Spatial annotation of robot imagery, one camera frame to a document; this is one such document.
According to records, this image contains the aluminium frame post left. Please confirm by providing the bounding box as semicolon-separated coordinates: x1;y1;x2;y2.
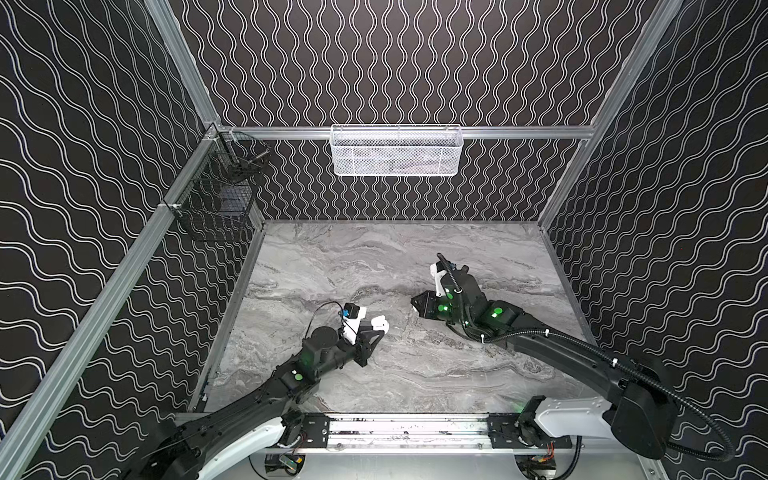
1;1;217;479

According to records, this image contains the aluminium frame back bar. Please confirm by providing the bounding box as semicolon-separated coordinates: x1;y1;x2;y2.
223;125;596;141

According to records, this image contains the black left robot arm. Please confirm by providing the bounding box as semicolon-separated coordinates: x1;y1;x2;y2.
122;319;388;479

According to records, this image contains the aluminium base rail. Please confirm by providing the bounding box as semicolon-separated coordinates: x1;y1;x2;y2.
253;413;574;455

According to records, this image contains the white earbud charging case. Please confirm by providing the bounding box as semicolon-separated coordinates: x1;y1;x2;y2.
370;315;390;334

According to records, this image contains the aluminium frame post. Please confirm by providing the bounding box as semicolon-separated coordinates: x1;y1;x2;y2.
1;1;217;479
538;0;683;232

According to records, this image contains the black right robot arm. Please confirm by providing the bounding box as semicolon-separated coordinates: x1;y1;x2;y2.
410;272;736;462

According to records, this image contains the black wire basket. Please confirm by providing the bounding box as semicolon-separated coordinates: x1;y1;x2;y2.
171;130;272;244

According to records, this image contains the white wire mesh basket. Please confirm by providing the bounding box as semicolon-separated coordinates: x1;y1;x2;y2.
329;132;464;177

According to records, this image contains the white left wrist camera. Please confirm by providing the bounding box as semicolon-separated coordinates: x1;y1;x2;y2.
341;303;367;345

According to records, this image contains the aluminium frame post right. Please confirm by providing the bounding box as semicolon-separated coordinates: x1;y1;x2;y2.
538;0;683;232

